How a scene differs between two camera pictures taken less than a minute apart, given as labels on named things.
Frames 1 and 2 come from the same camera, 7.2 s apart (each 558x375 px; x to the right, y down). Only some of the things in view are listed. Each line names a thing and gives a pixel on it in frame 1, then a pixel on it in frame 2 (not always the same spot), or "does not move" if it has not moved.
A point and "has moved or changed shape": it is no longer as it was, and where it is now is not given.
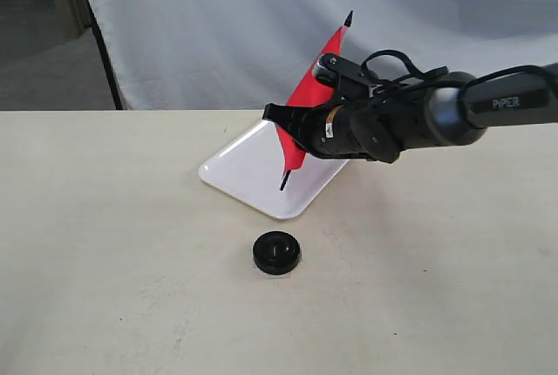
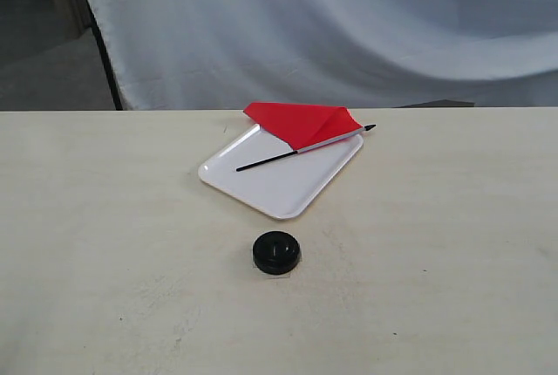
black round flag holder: (275, 252) does not move
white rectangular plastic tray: (252, 169) does not move
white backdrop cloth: (237, 33) does not move
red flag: (309, 91) has moved or changed shape
